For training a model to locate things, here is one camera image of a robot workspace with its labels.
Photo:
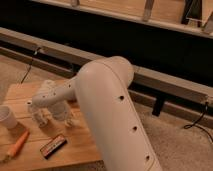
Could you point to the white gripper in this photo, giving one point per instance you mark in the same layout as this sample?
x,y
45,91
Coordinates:
x,y
61,112

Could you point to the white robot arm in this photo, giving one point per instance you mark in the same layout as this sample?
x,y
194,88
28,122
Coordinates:
x,y
101,89

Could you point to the clear plastic bottle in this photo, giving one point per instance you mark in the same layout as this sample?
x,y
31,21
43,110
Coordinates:
x,y
36,114

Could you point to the black orange candy bar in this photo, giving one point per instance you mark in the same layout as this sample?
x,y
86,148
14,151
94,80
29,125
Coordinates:
x,y
52,146

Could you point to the white paper cup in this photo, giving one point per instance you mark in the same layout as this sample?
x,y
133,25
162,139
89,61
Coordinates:
x,y
7,118

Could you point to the orange carrot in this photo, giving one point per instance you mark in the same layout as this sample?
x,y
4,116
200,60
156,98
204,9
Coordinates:
x,y
16,147

